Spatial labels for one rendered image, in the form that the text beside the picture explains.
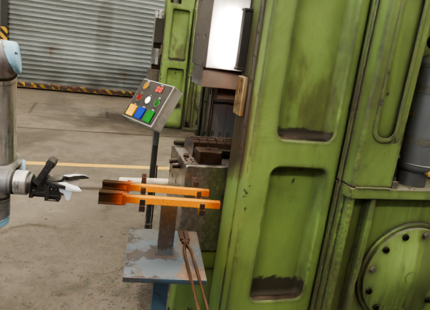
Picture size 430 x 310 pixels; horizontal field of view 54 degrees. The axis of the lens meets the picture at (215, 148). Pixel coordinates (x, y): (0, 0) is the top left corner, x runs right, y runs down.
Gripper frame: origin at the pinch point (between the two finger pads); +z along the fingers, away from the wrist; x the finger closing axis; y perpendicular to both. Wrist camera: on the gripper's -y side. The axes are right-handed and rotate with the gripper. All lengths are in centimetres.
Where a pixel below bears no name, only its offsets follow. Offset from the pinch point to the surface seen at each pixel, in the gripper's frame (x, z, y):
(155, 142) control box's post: -112, 24, 10
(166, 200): 13.3, 29.6, -0.5
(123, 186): 0.5, 13.9, 0.5
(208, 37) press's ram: -47, 44, -58
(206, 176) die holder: -37, 50, 5
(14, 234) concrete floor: -135, -67, 92
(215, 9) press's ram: -46, 45, -71
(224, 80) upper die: -53, 54, -39
